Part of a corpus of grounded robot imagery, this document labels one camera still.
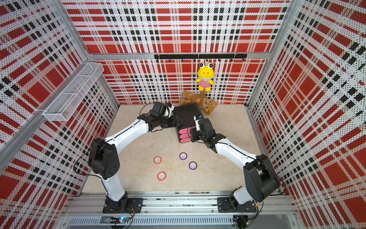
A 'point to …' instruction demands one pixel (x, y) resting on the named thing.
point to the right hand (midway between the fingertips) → (194, 130)
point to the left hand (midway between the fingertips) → (181, 122)
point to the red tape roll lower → (161, 176)
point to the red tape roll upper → (158, 163)
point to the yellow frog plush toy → (205, 74)
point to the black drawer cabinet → (186, 113)
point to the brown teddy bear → (208, 105)
